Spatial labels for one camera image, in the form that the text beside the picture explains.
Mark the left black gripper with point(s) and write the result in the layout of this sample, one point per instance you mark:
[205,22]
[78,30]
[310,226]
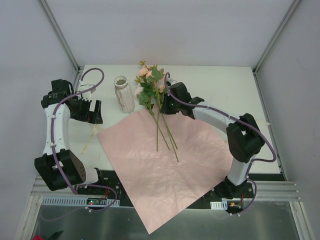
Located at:
[88,111]

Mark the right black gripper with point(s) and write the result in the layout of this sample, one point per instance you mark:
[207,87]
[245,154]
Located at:
[169,105]

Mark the single pink rose stem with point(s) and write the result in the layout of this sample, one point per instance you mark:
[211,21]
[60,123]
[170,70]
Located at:
[158,90]

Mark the pink flowers with green leaves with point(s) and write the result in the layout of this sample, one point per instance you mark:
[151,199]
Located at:
[144,95]

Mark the purple wrapping paper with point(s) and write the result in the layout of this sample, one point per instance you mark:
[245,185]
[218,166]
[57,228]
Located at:
[159,187]

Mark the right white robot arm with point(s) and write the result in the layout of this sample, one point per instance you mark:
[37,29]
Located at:
[244,141]

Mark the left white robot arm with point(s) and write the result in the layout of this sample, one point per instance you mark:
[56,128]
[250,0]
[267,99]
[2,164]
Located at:
[58,166]

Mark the white ribbed ceramic vase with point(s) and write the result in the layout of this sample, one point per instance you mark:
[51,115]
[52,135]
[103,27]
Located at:
[124,94]

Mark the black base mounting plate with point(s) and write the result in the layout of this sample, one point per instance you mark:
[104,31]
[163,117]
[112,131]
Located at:
[102,196]

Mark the red object at bottom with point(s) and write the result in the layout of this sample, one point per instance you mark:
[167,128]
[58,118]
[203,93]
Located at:
[37,237]

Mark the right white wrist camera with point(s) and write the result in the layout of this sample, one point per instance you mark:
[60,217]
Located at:
[170,81]

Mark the left white cable duct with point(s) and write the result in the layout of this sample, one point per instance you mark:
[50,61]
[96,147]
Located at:
[79,202]

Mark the white cable duct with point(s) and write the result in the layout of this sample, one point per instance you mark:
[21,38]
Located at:
[218,205]
[79,202]

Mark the left aluminium frame post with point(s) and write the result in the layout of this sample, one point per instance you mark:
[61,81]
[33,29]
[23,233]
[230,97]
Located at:
[59,34]

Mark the aluminium frame post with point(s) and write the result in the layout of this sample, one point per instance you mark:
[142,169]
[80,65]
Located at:
[59,34]
[276,35]

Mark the right white cable duct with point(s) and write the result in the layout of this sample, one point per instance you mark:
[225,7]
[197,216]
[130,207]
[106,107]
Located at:
[218,205]

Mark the aluminium extrusion rail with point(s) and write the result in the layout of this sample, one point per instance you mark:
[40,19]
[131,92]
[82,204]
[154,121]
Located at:
[287,191]

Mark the right aluminium frame post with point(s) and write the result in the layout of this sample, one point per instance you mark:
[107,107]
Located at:
[276,35]

